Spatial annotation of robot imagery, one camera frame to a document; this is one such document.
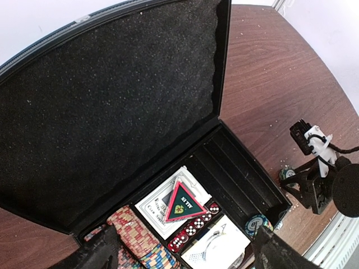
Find right row of poker chips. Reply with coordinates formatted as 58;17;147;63
107;205;181;268

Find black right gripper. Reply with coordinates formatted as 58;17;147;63
282;156;358;218

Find green poker chip stack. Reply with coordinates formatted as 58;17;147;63
279;166;296;187

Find row of poker chips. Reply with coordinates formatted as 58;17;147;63
84;224;106;242
107;205;181;268

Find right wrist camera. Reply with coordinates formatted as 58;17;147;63
289;119;337;178

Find teal chip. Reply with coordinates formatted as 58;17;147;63
245;214;274;238

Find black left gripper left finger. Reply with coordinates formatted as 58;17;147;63
54;225;119;269

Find black poker set case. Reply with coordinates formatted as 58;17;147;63
1;1;291;265

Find triangular all-in button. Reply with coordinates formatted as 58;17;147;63
164;181;207;222

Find left row of poker chips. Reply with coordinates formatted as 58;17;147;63
84;224;106;242

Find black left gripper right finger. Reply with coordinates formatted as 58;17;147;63
252;226;320;269

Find white card deck box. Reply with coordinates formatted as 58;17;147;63
135;166;211;239

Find row of red dice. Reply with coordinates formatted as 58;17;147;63
167;202;222;253

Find blue yellow card deck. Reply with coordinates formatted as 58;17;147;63
181;215;250;269

